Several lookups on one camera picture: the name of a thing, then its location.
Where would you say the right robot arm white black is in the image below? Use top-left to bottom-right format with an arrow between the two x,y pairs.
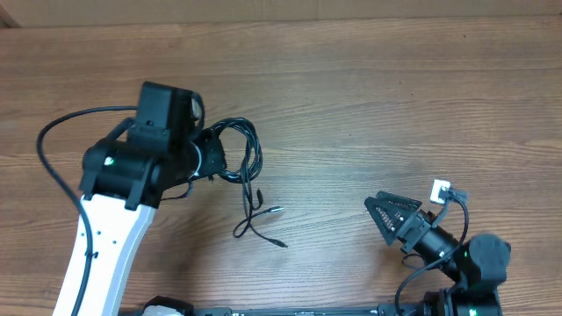
364,189 -> 511,316

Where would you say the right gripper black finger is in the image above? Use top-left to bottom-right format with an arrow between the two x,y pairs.
364,190 -> 422,219
364,199 -> 405,246

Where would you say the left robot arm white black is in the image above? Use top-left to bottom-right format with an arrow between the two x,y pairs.
54,82 -> 226,315

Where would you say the black usb cable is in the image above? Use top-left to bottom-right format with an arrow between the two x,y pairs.
205,117 -> 289,249

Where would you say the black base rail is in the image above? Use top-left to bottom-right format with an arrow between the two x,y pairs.
194,304 -> 399,316

